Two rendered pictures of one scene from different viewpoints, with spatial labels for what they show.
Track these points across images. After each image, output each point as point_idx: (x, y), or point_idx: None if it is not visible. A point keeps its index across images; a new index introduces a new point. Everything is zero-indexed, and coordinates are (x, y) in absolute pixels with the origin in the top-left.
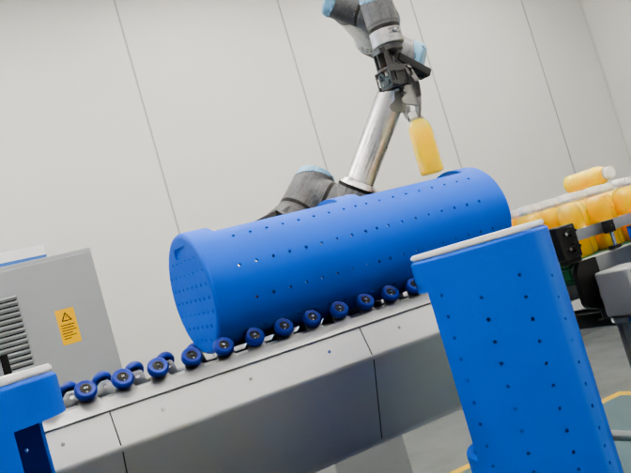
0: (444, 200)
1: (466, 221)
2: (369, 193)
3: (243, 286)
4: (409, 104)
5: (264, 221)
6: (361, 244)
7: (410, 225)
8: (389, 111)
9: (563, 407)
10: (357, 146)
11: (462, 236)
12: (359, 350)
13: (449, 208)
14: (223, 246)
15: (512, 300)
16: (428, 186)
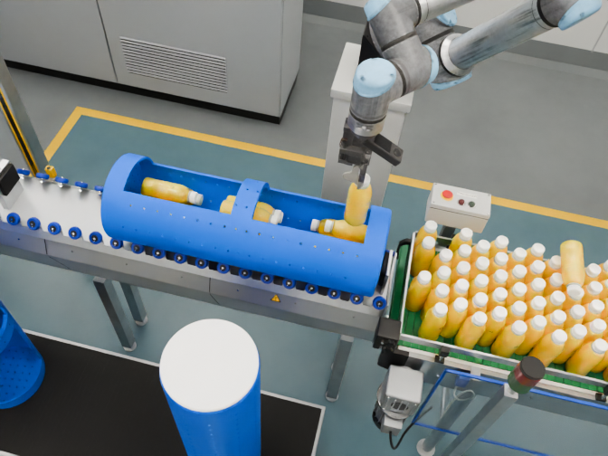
0: (313, 262)
1: (323, 280)
2: (454, 75)
3: (124, 236)
4: (348, 180)
5: (160, 204)
6: (220, 255)
7: (268, 263)
8: (508, 37)
9: (193, 443)
10: (472, 30)
11: (316, 283)
12: (202, 286)
13: (311, 270)
14: (118, 211)
15: (176, 414)
16: (314, 243)
